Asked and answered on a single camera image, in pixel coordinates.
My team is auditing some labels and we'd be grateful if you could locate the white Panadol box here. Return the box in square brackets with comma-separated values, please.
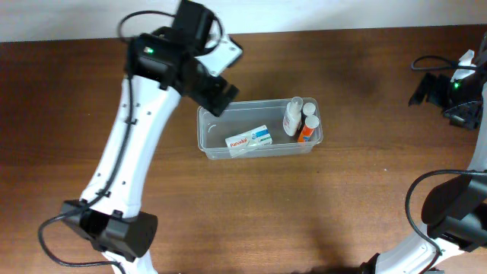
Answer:
[225, 126, 272, 158]

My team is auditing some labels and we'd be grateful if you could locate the white spray bottle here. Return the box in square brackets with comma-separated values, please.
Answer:
[283, 97, 303, 137]

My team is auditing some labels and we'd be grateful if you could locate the dark bottle white cap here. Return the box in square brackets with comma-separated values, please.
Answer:
[302, 102, 316, 116]

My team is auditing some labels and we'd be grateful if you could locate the orange tube white cap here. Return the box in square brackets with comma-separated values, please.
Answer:
[298, 115, 320, 143]

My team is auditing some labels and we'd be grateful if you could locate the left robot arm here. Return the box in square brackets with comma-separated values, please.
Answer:
[59, 1, 243, 273]

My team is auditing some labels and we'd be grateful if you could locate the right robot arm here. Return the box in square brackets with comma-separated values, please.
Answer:
[357, 42, 486, 274]

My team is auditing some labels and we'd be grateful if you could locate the clear plastic container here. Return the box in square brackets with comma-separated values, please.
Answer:
[197, 98, 323, 160]

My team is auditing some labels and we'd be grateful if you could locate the right black cable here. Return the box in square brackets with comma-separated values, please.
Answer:
[404, 55, 487, 274]

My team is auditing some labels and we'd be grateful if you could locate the black cable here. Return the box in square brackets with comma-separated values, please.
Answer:
[37, 10, 225, 274]
[404, 55, 487, 274]

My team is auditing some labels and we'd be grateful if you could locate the left black cable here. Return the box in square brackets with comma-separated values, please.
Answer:
[37, 10, 225, 274]

